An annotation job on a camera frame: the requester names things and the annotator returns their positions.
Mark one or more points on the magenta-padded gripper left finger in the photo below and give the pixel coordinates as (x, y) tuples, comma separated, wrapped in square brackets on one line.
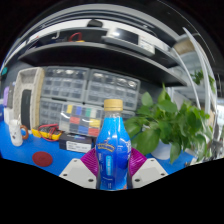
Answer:
[(78, 171)]

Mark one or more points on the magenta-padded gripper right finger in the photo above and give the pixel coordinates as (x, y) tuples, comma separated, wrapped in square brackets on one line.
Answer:
[(148, 171)]

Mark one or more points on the blue drink bottle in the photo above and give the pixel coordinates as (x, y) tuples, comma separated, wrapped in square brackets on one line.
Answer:
[(112, 146)]

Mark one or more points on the flat round red coaster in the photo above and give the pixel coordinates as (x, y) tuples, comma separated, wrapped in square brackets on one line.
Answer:
[(42, 159)]

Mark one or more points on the green potted plant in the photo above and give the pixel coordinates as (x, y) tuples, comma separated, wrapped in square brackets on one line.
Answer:
[(160, 126)]

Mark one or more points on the yellow multimeter with red leads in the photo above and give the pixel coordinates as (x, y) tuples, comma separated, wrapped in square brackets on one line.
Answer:
[(48, 132)]

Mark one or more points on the clear box of colourful parts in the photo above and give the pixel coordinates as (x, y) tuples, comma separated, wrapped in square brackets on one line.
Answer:
[(80, 120)]

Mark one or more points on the black rectangular speaker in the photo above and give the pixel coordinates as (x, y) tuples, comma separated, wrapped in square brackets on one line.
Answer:
[(25, 115)]

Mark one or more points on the beige dotted storage tray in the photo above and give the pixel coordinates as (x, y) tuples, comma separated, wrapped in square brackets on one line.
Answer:
[(33, 86)]

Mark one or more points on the dark grey upright box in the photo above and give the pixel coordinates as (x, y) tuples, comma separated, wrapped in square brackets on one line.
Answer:
[(11, 96)]

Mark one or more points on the purple bag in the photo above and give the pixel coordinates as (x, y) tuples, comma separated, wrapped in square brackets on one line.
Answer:
[(5, 96)]

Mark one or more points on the white metal rack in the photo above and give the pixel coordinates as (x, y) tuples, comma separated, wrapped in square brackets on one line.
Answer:
[(196, 66)]

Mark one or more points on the dark overhead shelf unit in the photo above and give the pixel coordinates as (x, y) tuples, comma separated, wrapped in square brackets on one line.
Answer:
[(100, 56)]

